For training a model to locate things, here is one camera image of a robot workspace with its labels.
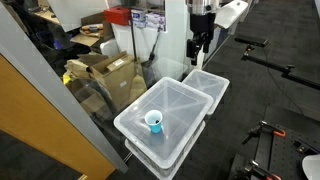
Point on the thin black pole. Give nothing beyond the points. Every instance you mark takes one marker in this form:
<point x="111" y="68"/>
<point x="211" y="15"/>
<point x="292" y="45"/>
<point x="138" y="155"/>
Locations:
<point x="133" y="36"/>

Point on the cardboard box on shelf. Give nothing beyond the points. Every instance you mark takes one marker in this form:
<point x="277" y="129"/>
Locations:
<point x="93" y="31"/>

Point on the red box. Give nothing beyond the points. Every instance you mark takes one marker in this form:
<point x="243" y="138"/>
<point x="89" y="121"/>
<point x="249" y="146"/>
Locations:
<point x="116" y="16"/>

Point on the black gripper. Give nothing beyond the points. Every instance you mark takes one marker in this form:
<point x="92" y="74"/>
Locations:
<point x="202" y="23"/>

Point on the open brown cardboard box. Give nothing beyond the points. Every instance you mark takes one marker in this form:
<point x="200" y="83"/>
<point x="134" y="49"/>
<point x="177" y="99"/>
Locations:
<point x="116" y="80"/>

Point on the white carton with blue print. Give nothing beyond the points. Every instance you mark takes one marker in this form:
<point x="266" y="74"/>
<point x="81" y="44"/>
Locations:
<point x="155" y="20"/>
<point x="138" y="17"/>

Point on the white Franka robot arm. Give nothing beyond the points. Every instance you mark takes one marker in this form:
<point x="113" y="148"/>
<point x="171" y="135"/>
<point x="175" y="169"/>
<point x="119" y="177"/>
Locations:
<point x="201" y="6"/>

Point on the dark marker with white label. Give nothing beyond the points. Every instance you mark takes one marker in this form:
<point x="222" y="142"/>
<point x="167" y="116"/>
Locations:
<point x="156" y="121"/>

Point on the grey metal door frame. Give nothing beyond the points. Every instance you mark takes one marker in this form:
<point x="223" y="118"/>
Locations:
<point x="50" y="83"/>

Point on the blue paper cup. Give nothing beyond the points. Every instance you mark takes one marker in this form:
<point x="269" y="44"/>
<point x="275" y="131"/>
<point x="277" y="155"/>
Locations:
<point x="155" y="127"/>

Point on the large clear plastic storage bin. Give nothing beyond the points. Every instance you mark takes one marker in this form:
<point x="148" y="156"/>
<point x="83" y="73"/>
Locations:
<point x="180" y="110"/>

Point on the black perforated breadboard table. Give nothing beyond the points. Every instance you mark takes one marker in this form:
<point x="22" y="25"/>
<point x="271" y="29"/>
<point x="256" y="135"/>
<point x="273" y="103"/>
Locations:
<point x="290" y="150"/>

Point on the small clear plastic storage bin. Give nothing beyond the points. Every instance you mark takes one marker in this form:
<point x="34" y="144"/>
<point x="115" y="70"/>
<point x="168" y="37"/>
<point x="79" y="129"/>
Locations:
<point x="206" y="83"/>

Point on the flattened brown cardboard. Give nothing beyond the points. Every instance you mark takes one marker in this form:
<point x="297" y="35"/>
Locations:
<point x="78" y="66"/>

